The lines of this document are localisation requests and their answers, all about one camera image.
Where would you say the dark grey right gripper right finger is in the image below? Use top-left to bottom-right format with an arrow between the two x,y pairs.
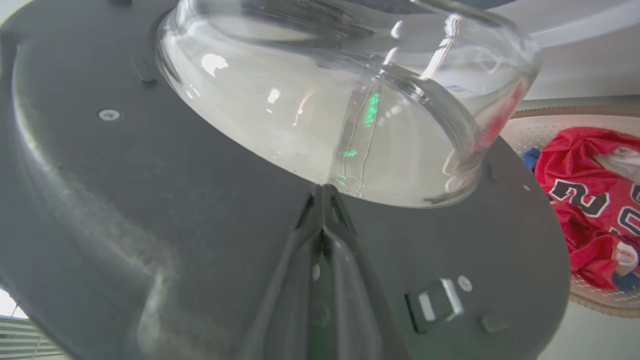
322,184 -> 412,360

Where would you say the red sports jersey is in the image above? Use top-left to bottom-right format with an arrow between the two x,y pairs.
534,126 -> 640,292

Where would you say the dark grey washing machine door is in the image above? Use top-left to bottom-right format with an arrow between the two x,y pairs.
0,0 -> 572,360

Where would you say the white perforated laundry basket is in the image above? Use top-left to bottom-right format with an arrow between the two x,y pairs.
500,105 -> 640,319

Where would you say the blue cloth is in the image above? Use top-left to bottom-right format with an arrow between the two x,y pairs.
522,147 -> 542,172

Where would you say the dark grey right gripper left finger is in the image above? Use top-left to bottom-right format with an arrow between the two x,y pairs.
239,184 -> 325,360

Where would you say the clear glass door bowl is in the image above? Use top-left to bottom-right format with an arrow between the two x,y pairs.
154,0 -> 542,209

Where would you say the white washing machine body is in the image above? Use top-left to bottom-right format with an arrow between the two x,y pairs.
487,0 -> 640,101

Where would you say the metal door latch hook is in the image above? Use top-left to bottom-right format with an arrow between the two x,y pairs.
405,277 -> 466,334

